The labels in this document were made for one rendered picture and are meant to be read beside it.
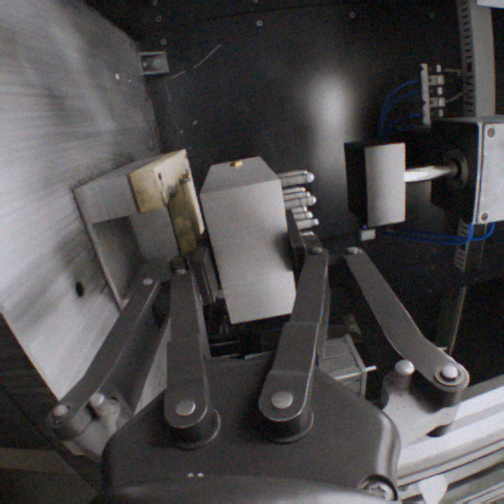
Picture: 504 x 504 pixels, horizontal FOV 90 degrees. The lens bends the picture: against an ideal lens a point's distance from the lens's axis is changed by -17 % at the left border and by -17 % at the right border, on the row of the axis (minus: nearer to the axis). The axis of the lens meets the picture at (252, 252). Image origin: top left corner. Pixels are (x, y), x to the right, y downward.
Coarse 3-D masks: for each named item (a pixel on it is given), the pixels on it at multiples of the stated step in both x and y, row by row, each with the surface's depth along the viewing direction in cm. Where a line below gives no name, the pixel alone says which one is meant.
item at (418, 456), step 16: (480, 400) 24; (496, 400) 23; (464, 416) 23; (496, 416) 22; (464, 432) 22; (480, 432) 21; (496, 432) 21; (416, 448) 22; (432, 448) 22; (448, 448) 21; (464, 448) 21; (496, 448) 22; (400, 464) 21; (416, 464) 21; (432, 464) 21; (448, 464) 22; (400, 480) 22
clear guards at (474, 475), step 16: (464, 464) 23; (480, 464) 23; (496, 464) 24; (416, 480) 23; (432, 480) 23; (448, 480) 24; (464, 480) 25; (480, 480) 26; (496, 480) 27; (400, 496) 24; (416, 496) 25; (432, 496) 25; (448, 496) 26; (464, 496) 27
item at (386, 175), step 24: (360, 144) 30; (384, 144) 28; (360, 168) 34; (384, 168) 29; (408, 168) 31; (432, 168) 31; (456, 168) 31; (360, 192) 36; (384, 192) 30; (360, 216) 33; (384, 216) 31
